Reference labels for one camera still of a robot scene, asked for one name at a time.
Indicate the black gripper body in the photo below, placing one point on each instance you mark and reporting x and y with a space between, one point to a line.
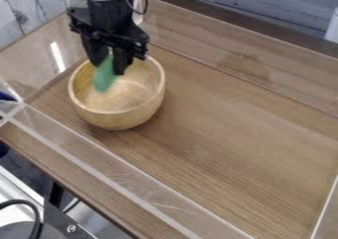
108 20

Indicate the green rectangular block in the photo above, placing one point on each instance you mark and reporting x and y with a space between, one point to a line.
104 75

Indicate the black metal table leg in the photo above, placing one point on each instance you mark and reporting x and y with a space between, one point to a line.
56 195

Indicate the white object at right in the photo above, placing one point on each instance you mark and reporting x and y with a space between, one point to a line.
331 32

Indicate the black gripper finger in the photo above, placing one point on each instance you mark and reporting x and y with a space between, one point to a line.
96 49
123 59

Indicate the light wooden bowl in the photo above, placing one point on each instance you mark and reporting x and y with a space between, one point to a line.
131 100

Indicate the clear acrylic tray wall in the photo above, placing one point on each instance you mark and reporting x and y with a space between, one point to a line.
235 162

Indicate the blue object at edge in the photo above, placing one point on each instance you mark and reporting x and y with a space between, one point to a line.
5 97

